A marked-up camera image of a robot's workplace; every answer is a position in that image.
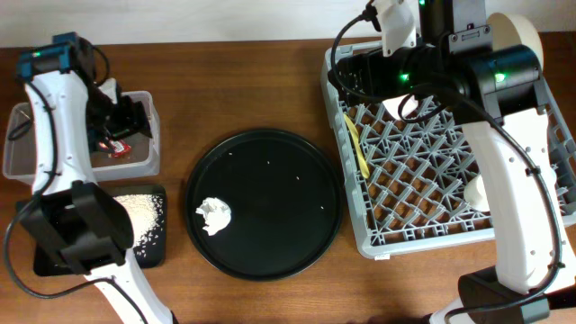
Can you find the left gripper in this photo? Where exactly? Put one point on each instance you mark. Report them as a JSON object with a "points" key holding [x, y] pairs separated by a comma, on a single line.
{"points": [[133, 119]]}

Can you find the red sauce packet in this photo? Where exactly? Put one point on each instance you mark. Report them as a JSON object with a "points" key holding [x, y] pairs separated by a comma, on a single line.
{"points": [[114, 148]]}

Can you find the rice grains pile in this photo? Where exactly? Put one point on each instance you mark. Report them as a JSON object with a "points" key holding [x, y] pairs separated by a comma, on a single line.
{"points": [[145, 212]]}

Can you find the white napkin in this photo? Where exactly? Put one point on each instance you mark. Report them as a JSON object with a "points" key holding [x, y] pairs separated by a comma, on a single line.
{"points": [[216, 215]]}

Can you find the yellow plastic knife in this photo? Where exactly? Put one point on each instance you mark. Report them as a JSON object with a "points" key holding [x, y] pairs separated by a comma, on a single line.
{"points": [[364, 169]]}

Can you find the pink bowl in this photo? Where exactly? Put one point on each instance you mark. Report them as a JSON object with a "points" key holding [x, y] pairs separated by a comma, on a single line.
{"points": [[392, 106]]}

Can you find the white cup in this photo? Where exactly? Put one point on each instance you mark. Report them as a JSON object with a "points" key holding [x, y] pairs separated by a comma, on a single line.
{"points": [[475, 195]]}

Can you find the cream shallow bowl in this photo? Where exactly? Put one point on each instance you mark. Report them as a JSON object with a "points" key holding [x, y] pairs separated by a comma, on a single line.
{"points": [[509, 29]]}

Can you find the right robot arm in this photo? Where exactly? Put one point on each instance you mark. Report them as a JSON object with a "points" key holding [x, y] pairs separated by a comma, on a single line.
{"points": [[497, 92]]}

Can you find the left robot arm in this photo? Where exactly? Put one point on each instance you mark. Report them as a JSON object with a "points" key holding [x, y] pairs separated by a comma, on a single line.
{"points": [[76, 223]]}

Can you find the grey dishwasher rack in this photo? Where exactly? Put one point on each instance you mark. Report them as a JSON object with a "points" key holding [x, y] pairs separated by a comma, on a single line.
{"points": [[414, 198]]}

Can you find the clear plastic bin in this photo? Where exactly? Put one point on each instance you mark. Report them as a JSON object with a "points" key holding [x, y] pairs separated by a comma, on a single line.
{"points": [[19, 159]]}

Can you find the black rectangular tray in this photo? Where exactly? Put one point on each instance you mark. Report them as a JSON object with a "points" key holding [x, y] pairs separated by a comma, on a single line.
{"points": [[158, 255]]}

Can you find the round black serving tray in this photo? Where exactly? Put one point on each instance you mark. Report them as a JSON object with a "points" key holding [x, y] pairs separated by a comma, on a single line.
{"points": [[286, 204]]}

